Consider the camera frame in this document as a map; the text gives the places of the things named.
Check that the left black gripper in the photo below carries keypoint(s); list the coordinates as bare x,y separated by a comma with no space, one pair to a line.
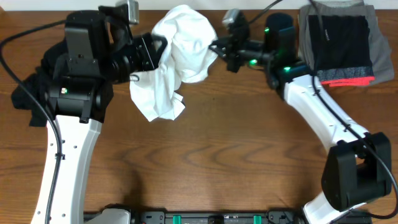
147,60

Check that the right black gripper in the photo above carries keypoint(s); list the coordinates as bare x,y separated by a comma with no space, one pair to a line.
234,51

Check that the white t-shirt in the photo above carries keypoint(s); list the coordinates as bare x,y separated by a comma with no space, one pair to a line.
186,59

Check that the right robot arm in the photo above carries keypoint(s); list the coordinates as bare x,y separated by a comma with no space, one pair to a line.
358,165

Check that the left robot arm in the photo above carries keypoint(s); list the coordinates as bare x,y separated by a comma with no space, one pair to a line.
101,52

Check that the folded black shorts orange hem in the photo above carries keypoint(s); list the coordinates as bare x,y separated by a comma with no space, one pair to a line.
341,50

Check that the black crumpled garment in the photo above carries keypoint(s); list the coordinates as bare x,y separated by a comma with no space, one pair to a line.
52,65

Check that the folded grey garment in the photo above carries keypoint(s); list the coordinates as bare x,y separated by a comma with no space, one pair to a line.
380,51

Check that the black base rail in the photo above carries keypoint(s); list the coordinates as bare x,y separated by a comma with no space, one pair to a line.
270,217

